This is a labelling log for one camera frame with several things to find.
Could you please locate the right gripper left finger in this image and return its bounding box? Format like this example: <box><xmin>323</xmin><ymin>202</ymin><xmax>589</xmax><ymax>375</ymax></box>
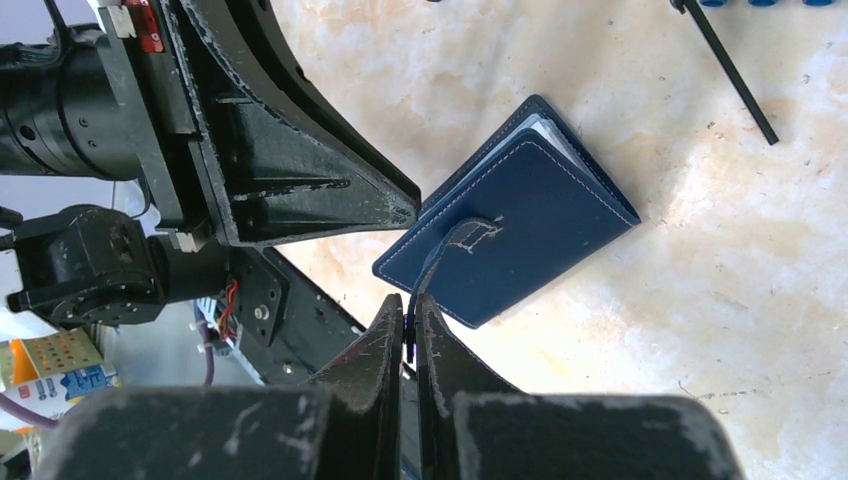
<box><xmin>311</xmin><ymin>294</ymin><xmax>404</xmax><ymax>479</ymax></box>

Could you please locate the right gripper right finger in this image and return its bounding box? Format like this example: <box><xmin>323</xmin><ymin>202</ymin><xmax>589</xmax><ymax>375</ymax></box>
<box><xmin>415</xmin><ymin>294</ymin><xmax>521</xmax><ymax>479</ymax></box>

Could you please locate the yellow red blue toy block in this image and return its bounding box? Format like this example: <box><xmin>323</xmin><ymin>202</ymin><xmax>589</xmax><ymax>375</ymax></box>
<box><xmin>698</xmin><ymin>0</ymin><xmax>839</xmax><ymax>8</ymax></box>

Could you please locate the black tripod stand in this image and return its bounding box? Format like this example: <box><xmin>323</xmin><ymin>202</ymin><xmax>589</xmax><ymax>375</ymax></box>
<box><xmin>668</xmin><ymin>0</ymin><xmax>780</xmax><ymax>146</ymax></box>

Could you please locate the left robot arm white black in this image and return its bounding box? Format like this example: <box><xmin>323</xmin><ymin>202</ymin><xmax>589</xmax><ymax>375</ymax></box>
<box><xmin>1</xmin><ymin>1</ymin><xmax>421</xmax><ymax>384</ymax></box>

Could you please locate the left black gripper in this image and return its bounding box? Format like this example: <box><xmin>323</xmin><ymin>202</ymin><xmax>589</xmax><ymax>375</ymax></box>
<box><xmin>89</xmin><ymin>1</ymin><xmax>421</xmax><ymax>252</ymax></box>

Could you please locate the dark blue card holder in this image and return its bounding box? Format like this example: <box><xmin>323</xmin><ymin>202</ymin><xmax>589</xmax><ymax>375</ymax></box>
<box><xmin>372</xmin><ymin>94</ymin><xmax>640</xmax><ymax>329</ymax></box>

